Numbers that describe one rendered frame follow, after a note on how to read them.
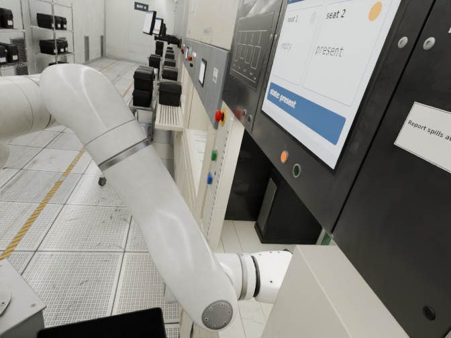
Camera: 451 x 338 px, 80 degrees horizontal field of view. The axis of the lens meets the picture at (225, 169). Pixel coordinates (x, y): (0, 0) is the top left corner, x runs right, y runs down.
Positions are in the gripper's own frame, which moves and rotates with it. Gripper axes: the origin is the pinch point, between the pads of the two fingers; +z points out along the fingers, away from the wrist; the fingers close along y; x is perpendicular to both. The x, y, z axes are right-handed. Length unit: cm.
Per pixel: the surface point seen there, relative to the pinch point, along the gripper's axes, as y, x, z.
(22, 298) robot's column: -31, -43, -71
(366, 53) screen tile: 8.0, 40.8, -14.6
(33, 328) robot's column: -26, -50, -67
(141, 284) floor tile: -101, -119, -37
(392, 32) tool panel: 10.4, 42.8, -14.6
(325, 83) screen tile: 2.2, 36.8, -14.6
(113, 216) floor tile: -176, -119, -68
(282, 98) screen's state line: -9.3, 32.3, -14.5
